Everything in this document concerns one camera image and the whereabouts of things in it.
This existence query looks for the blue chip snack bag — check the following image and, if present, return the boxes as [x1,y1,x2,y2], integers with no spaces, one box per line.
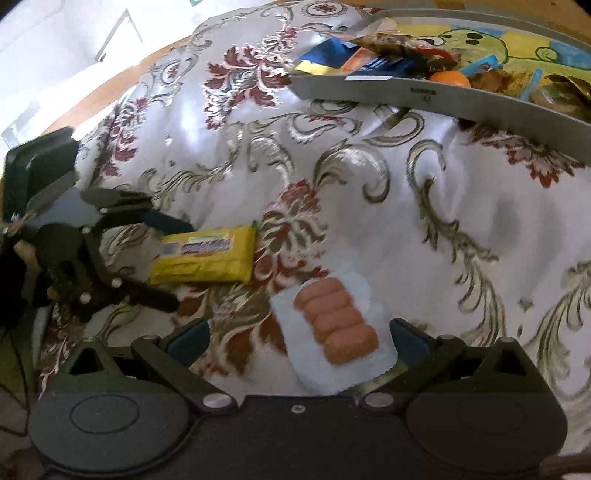
[460,55,544,101]

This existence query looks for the yellow noodle packet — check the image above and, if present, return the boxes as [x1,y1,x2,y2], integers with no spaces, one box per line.
[149,226,256,285]

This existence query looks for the dark blue packet in tray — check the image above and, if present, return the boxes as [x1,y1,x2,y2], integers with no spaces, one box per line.
[293,38,421,81]

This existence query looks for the grey shallow tray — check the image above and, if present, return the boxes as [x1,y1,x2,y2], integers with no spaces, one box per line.
[290,5,590,164]

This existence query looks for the floral white bedspread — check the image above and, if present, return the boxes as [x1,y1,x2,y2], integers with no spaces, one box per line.
[38,1,590,452]

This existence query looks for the sausages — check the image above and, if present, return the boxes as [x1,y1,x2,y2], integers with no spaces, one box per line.
[270,271,398,395]

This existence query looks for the clear bag of buns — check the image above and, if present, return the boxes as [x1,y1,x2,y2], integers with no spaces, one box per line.
[529,74,591,122]

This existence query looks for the golden torn snack bag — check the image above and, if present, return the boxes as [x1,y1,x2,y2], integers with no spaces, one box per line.
[351,32,462,69]

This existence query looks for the orange fruit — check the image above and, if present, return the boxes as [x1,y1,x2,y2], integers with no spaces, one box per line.
[429,70,471,88]

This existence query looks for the long white orange snack pack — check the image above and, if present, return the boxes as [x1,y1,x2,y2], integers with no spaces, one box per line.
[339,48,381,74]

